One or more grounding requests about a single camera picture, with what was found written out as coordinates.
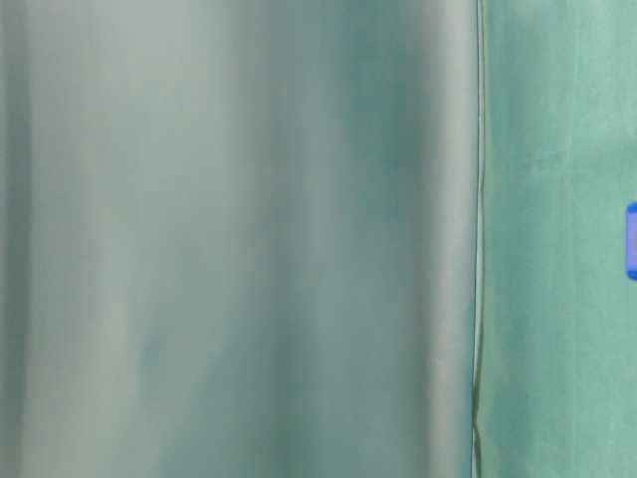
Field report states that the blue block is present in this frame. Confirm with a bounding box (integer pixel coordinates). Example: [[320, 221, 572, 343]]
[[625, 202, 637, 281]]

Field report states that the green cloth table cover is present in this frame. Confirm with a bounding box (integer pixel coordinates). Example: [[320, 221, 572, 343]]
[[475, 1, 636, 477]]

